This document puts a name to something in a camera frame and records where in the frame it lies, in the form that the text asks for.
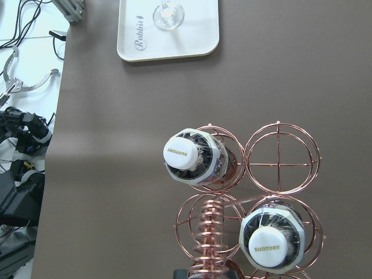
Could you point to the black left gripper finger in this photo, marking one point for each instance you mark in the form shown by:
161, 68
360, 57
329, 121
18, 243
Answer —
181, 274

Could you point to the near tea bottle white cap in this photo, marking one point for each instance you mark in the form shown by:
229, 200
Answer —
272, 238

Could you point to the tea bottle white cap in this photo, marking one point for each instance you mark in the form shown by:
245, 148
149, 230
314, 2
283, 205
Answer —
272, 238
201, 159

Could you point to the far tea bottle white cap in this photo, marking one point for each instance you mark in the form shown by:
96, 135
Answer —
201, 159

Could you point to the black equipment pile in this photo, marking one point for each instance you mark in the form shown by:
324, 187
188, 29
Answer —
22, 187

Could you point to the cream rabbit tray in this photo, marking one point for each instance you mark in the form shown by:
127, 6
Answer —
138, 39

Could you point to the metal tongs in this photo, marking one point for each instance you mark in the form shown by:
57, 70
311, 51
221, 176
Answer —
15, 85

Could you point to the clear wine glass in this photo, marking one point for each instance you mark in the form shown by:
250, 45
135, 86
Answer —
168, 15

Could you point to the copper wire bottle rack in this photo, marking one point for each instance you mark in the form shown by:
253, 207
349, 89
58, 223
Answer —
279, 161

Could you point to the aluminium frame post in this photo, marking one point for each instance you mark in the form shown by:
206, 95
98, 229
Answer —
72, 10

